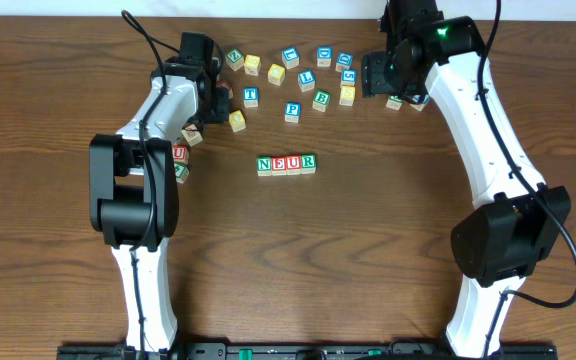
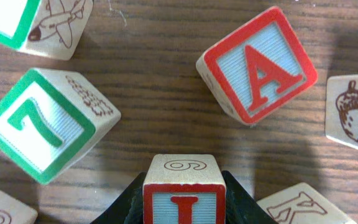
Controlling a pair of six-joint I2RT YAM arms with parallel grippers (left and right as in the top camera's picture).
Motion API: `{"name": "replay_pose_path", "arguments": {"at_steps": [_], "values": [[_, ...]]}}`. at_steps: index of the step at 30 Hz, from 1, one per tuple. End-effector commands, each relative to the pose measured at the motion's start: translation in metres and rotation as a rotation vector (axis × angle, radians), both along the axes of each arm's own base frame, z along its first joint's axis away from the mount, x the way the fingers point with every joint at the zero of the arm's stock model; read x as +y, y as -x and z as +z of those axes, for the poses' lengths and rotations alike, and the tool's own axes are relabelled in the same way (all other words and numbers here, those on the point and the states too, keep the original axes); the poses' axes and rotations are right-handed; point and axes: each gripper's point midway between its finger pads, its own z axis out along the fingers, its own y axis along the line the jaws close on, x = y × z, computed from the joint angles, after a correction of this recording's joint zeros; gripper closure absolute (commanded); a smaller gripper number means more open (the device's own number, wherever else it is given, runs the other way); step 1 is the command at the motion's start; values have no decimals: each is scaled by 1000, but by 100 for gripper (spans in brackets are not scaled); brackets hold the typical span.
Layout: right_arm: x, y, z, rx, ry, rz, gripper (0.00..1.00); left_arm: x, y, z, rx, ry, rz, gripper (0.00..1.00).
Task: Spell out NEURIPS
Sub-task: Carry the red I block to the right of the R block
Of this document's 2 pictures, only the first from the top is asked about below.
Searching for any red E block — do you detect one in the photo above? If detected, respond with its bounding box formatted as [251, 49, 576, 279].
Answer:
[271, 157, 287, 176]

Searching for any red u block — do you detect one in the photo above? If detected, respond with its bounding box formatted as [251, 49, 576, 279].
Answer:
[172, 145, 189, 165]
[285, 155, 302, 175]

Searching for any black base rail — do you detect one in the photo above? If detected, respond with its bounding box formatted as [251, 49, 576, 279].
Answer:
[56, 341, 559, 360]

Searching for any yellow block centre top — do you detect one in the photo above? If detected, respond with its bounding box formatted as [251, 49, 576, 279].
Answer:
[268, 64, 286, 86]

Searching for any blue T block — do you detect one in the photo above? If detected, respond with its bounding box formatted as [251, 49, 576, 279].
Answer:
[243, 87, 259, 108]

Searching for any green J block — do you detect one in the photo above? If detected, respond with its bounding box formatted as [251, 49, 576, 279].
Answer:
[386, 96, 403, 110]

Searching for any green 4 block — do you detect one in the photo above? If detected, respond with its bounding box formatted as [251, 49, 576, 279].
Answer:
[174, 162, 189, 184]

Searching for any blue D block tilted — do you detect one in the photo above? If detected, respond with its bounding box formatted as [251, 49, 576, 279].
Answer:
[335, 52, 354, 72]

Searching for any yellow block centre low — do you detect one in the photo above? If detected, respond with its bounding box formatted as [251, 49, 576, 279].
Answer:
[229, 110, 246, 132]

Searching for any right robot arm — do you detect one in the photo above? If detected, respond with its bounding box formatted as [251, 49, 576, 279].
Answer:
[361, 1, 571, 359]

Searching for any blue L block top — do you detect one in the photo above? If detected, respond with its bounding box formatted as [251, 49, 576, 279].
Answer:
[281, 47, 300, 69]

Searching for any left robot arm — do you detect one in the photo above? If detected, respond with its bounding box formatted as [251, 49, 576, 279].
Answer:
[89, 32, 230, 359]

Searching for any blue P block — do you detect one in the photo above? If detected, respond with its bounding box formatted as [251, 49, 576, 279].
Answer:
[284, 102, 301, 123]

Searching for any yellow block top left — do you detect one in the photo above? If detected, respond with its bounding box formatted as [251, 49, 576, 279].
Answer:
[244, 54, 261, 76]

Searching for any green Z block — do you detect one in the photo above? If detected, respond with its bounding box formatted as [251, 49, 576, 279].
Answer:
[225, 48, 245, 71]

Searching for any plain wooden picture block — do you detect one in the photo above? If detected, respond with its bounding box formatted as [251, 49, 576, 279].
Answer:
[181, 124, 203, 147]

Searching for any green N block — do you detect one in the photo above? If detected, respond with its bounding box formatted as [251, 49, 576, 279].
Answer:
[256, 157, 272, 177]

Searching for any yellow S block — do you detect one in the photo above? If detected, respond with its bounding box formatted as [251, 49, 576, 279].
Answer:
[339, 85, 356, 107]

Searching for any blue L block middle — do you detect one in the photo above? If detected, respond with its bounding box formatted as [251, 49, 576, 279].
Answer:
[298, 70, 316, 92]

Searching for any green R block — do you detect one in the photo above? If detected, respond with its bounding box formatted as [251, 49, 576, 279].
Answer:
[301, 154, 317, 174]

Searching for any blue 2 block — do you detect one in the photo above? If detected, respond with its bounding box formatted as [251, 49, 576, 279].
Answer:
[410, 95, 430, 111]

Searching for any blue 5 block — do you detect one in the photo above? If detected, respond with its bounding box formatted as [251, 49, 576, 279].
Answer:
[340, 69, 357, 87]

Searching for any blue l block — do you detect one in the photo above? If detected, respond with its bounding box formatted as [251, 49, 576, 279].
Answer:
[298, 70, 316, 92]
[281, 47, 300, 69]

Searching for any red A block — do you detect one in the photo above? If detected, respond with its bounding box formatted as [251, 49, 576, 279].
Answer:
[217, 81, 234, 99]

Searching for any green B block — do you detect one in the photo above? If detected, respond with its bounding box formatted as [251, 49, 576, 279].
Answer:
[312, 90, 331, 112]

